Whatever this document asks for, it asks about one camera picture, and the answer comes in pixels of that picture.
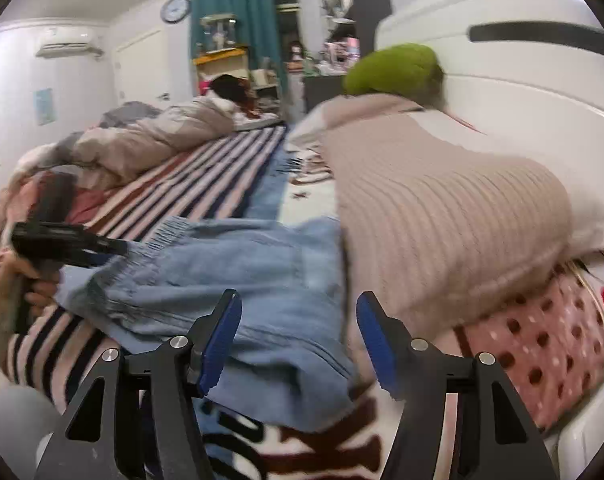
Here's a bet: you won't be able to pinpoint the grey cloth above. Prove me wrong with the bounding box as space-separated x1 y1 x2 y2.
98 101 160 129

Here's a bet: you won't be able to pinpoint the beige quilt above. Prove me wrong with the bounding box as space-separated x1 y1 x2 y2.
17 95 239 188

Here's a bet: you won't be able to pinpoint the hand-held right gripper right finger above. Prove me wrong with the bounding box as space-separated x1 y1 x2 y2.
356 291 558 480

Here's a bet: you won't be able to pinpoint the white patterned bed sheet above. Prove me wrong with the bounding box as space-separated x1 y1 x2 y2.
277 132 344 223

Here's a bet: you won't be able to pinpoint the white padded headboard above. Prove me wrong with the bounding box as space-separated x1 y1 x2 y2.
373 0 604 133

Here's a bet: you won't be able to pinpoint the white door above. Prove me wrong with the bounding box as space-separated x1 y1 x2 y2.
112 29 171 112

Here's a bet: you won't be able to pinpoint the white air conditioner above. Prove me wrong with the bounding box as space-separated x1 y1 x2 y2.
35 29 106 59

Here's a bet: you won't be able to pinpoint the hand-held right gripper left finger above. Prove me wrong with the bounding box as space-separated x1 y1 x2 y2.
34 289 243 480

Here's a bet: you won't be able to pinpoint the black dresser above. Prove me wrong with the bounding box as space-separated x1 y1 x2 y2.
302 74 349 113

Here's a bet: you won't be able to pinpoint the striped blanket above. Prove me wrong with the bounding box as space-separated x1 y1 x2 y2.
0 124 289 413

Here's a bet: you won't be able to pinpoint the beige ribbed knit blanket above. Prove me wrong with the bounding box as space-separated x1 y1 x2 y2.
286 94 574 333

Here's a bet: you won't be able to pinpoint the small wall poster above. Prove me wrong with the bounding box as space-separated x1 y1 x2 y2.
33 87 56 127

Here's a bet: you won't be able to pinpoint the teal curtain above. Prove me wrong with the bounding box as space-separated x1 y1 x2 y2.
189 0 285 92

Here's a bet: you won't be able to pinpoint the yellow shelf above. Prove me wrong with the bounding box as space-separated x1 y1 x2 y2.
192 46 251 92

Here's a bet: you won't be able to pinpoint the pink cloth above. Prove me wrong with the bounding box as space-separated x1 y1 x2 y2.
9 172 114 231

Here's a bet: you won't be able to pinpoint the pink polka dot pillow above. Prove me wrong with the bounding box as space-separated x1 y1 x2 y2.
454 259 604 433

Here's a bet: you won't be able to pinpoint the person's left hand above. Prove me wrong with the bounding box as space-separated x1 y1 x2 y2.
22 259 61 322

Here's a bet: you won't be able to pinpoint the green plush pillow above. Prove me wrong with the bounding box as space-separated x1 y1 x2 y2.
344 43 444 98

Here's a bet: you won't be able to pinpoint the round wall clock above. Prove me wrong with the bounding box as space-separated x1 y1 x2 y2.
160 0 192 25

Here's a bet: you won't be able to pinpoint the light blue denim pants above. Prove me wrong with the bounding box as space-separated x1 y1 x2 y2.
56 216 359 433

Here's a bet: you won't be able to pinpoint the white printed blanket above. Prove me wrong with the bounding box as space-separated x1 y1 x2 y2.
194 382 465 480

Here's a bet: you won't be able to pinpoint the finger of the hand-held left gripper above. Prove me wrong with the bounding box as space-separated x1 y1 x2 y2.
83 234 130 256
68 251 115 268

